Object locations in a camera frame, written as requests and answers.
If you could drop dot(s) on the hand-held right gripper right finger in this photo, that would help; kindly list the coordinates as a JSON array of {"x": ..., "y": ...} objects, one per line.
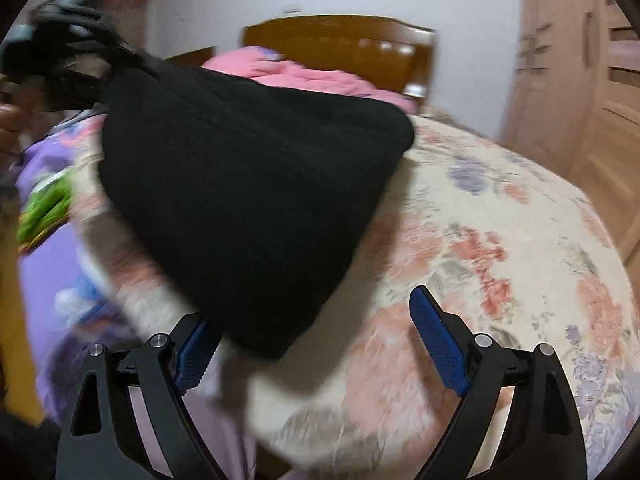
[{"x": 440, "y": 340}]

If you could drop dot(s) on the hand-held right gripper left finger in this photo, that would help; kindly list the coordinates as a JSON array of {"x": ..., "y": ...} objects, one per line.
[{"x": 197, "y": 355}]

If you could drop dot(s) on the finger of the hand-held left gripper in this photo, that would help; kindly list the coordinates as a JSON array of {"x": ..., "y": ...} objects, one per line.
[{"x": 132, "y": 57}]

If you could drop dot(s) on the black pants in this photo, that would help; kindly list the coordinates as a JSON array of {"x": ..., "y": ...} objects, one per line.
[{"x": 240, "y": 185}]

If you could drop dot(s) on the person's left hand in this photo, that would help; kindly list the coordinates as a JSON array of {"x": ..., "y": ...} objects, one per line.
[{"x": 10, "y": 127}]

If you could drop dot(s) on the wooden nightstand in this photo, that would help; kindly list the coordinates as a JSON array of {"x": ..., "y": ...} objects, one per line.
[{"x": 192, "y": 56}]

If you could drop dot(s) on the floral bed sheet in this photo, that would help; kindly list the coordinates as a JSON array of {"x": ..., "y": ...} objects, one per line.
[{"x": 475, "y": 260}]

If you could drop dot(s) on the purple blanket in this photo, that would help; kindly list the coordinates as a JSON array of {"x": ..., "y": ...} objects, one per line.
[{"x": 55, "y": 270}]

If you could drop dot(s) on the pink quilt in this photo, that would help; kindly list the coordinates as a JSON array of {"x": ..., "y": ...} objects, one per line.
[{"x": 320, "y": 77}]

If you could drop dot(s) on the wooden bed headboard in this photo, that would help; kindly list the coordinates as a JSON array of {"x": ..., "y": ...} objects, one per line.
[{"x": 350, "y": 42}]

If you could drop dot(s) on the light wooden wardrobe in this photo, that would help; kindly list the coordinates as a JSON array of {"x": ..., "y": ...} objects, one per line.
[{"x": 575, "y": 85}]

